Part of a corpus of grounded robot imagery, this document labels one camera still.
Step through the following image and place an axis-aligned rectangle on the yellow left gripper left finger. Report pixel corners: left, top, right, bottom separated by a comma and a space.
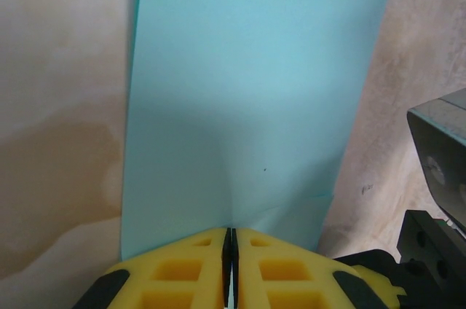
92, 227, 229, 309

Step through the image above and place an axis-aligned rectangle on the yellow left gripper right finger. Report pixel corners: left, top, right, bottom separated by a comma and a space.
232, 227, 407, 309

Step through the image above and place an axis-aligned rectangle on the teal cloth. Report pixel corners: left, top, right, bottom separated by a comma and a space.
118, 0, 400, 257

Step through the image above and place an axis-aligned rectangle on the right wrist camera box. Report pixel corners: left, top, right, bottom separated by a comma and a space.
406, 87, 466, 232

